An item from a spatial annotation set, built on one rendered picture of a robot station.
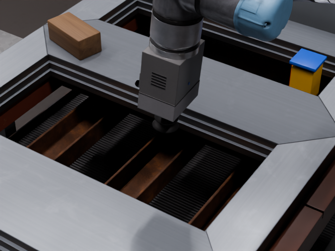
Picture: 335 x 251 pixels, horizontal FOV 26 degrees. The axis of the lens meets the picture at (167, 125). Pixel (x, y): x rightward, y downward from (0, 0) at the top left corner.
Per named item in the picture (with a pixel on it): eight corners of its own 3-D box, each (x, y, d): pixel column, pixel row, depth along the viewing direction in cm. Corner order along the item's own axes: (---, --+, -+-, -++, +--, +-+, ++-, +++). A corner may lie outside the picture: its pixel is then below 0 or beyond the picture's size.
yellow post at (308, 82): (282, 136, 165) (291, 65, 153) (292, 125, 169) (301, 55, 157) (302, 144, 163) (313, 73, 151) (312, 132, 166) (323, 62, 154)
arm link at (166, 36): (141, 15, 102) (169, -8, 108) (139, 43, 105) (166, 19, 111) (189, 32, 100) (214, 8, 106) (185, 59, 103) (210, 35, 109)
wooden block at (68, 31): (49, 39, 164) (46, 19, 161) (70, 30, 167) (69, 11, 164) (80, 61, 157) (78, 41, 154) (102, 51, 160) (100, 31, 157)
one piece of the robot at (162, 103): (156, -1, 110) (148, 86, 121) (125, 23, 104) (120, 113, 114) (214, 19, 107) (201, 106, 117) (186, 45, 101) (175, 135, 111)
